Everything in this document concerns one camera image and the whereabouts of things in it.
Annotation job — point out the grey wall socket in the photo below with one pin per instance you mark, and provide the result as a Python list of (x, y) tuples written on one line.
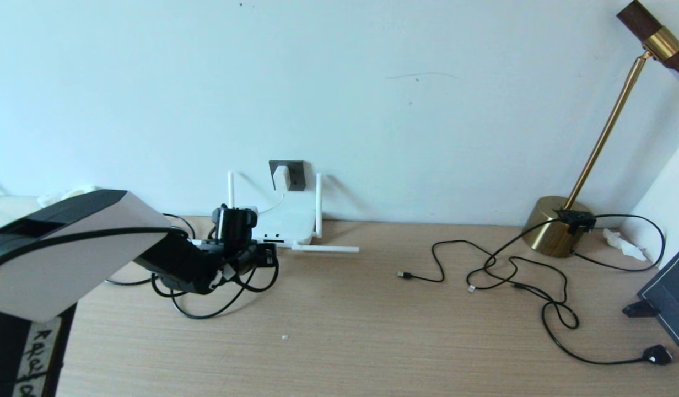
[(298, 176)]

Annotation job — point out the brass desk lamp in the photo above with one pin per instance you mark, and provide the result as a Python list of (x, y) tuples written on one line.
[(550, 231)]

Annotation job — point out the white router with antennas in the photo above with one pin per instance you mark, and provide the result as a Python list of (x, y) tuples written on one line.
[(295, 223)]

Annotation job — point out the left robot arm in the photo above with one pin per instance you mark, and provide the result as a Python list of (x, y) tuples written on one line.
[(69, 259)]

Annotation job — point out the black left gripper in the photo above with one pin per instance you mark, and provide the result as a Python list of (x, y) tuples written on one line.
[(258, 255)]

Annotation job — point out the white power adapter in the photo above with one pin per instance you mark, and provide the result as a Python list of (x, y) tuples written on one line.
[(281, 178)]

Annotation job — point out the crumpled white tissue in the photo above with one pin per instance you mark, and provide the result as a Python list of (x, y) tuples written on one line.
[(621, 245)]

